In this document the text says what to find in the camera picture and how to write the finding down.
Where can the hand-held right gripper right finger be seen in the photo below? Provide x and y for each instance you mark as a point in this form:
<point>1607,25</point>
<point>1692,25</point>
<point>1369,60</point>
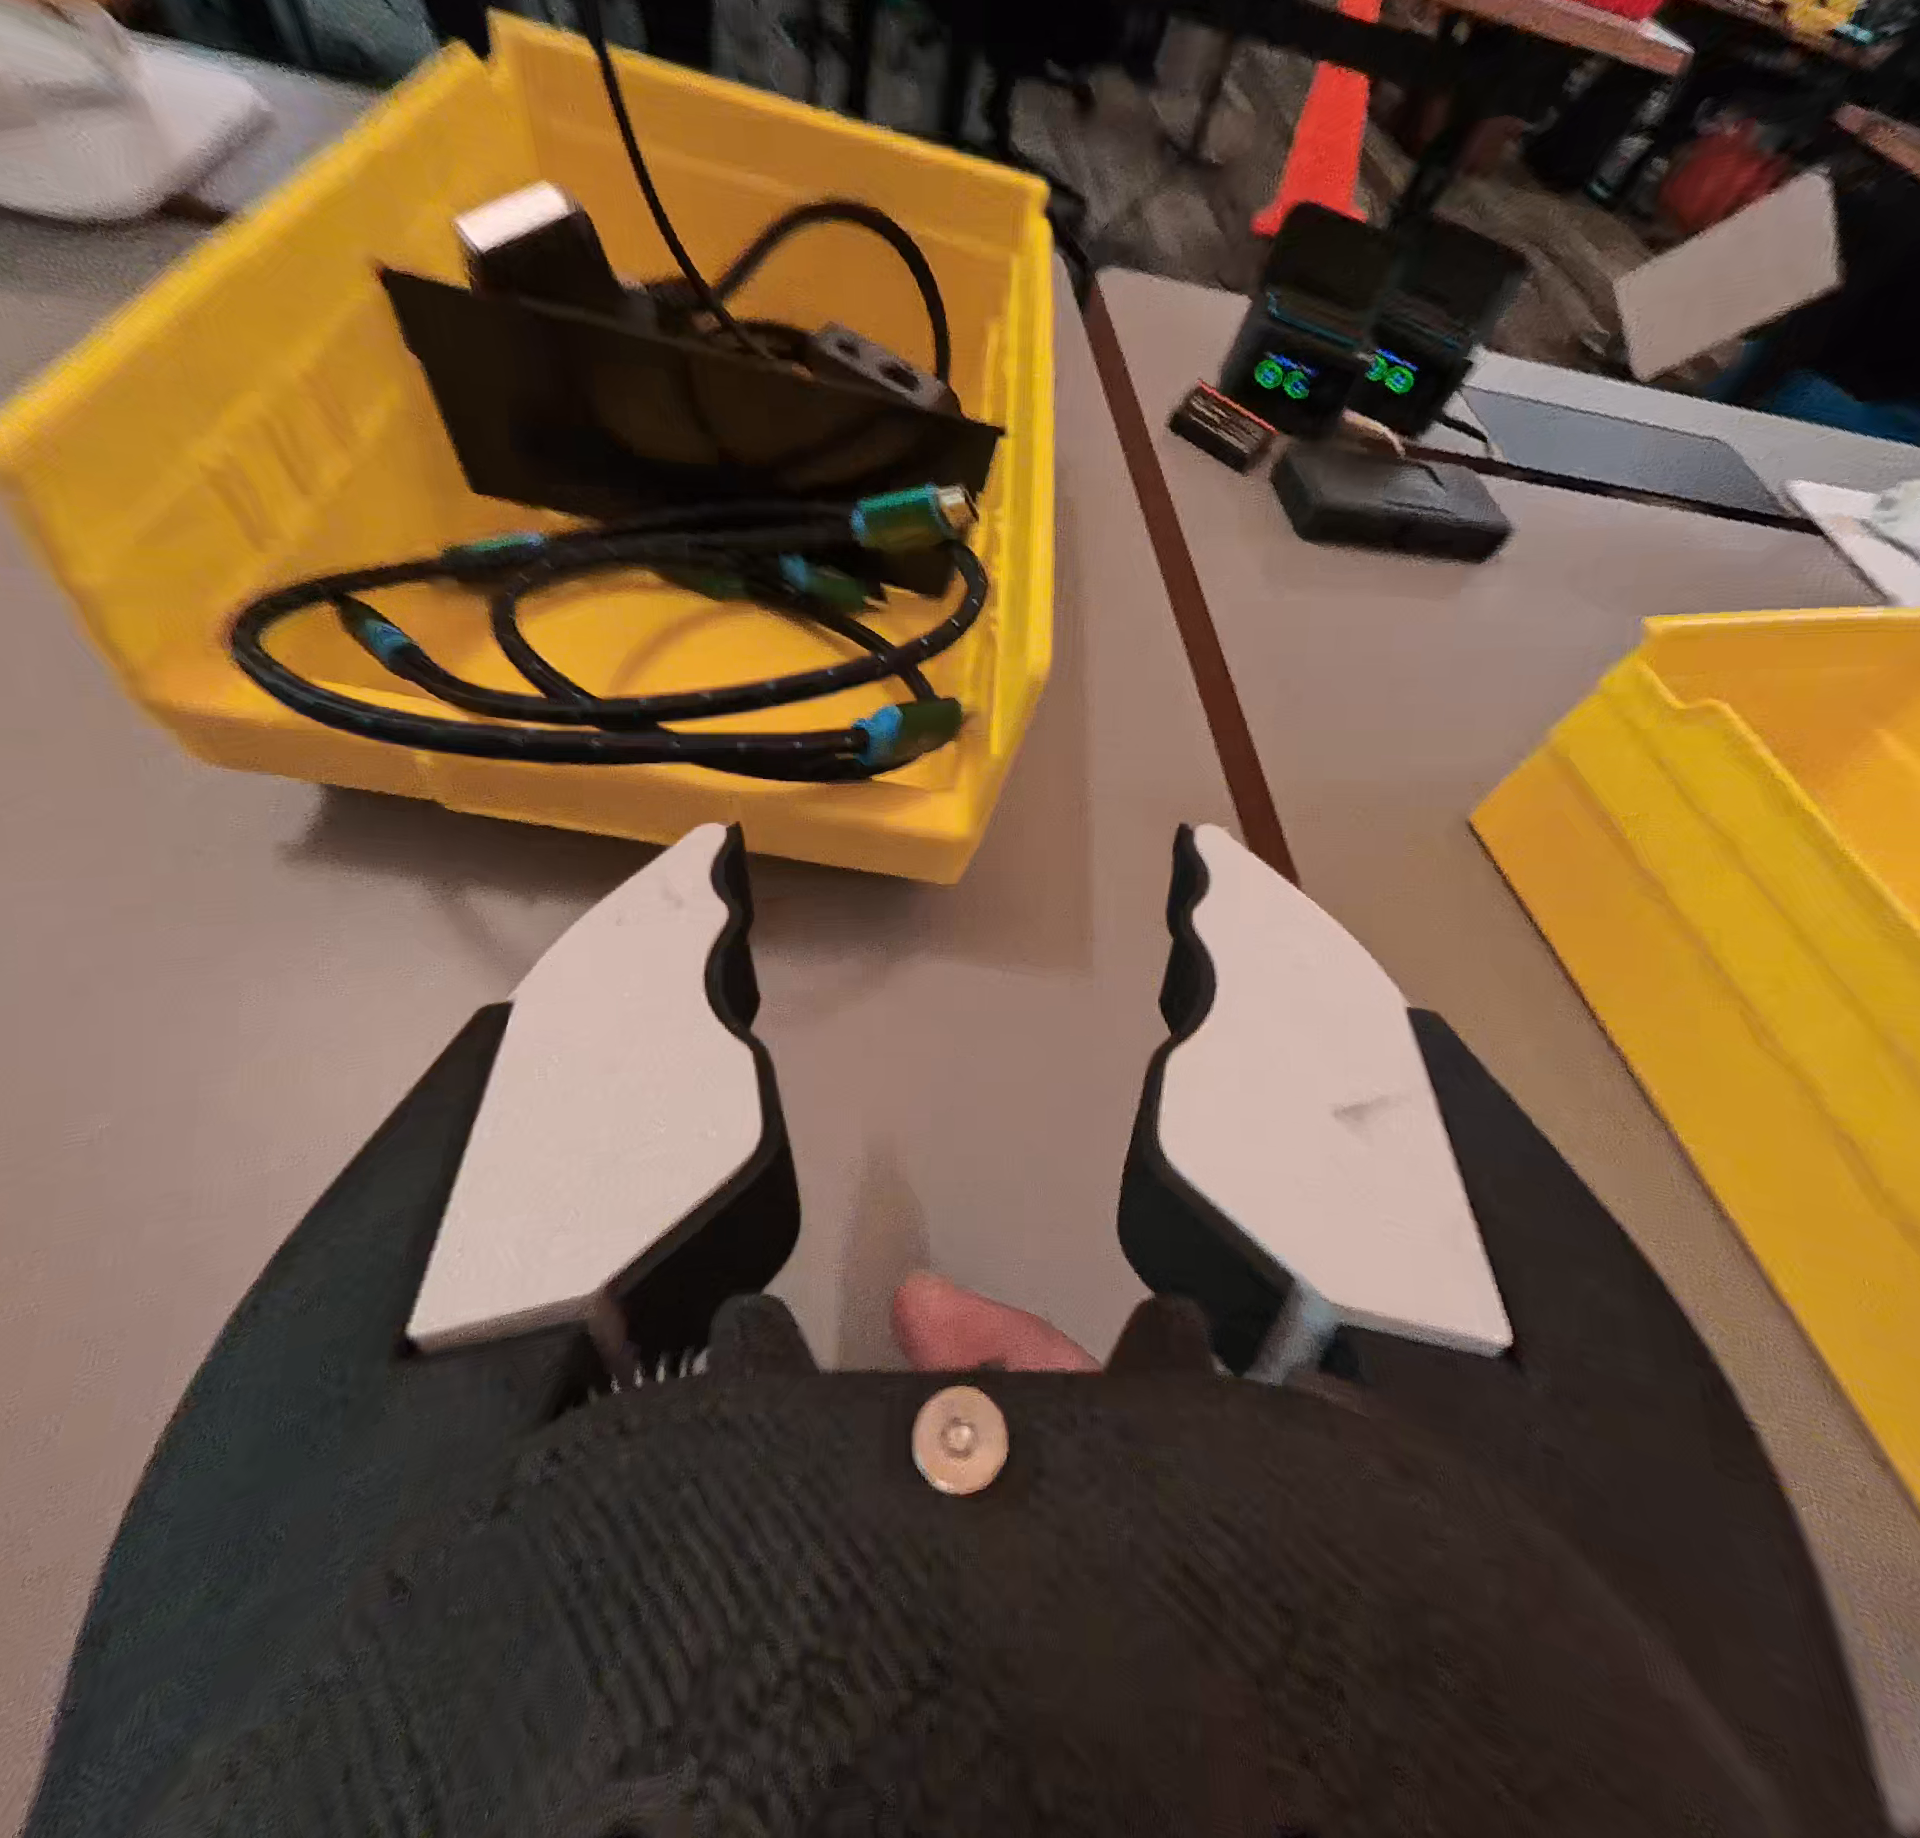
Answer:
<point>1321,1119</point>

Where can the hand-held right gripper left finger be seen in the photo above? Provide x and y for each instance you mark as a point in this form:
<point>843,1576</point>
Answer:
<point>616,1103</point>

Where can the yellow plastic bin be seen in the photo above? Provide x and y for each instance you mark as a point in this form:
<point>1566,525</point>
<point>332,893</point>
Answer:
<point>301,369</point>
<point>1726,848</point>

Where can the grey desk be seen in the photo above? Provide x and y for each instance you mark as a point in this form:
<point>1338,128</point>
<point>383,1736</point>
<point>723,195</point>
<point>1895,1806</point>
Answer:
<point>1425,699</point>
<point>901,968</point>

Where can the person's right hand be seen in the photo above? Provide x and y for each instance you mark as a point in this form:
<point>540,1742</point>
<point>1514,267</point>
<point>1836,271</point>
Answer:
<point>975,1328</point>

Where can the black case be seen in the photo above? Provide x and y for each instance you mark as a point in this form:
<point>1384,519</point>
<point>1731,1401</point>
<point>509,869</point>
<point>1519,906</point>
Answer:
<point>1386,505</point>

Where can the small black red device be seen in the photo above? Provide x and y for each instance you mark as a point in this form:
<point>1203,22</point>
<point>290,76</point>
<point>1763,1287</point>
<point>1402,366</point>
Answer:
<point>1221,428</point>

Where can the black bin divider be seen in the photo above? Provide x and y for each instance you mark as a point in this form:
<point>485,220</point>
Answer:
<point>495,399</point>

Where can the dark flat pad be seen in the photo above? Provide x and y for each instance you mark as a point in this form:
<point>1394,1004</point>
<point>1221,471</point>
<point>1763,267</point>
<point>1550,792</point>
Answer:
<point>1636,443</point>

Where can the white paper sheet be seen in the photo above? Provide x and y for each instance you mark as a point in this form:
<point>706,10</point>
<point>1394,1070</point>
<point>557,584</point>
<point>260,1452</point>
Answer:
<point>1860,533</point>

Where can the grey card panel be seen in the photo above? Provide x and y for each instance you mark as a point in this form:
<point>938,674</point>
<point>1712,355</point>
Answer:
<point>1726,278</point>

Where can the orange traffic cone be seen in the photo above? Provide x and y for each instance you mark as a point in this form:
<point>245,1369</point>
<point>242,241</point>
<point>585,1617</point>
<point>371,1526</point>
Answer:
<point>1323,128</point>

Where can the orange object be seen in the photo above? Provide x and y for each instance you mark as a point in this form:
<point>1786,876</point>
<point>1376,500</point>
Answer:
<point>1726,173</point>

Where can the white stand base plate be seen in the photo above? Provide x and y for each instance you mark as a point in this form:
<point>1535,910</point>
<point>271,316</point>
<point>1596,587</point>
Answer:
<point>105,113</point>

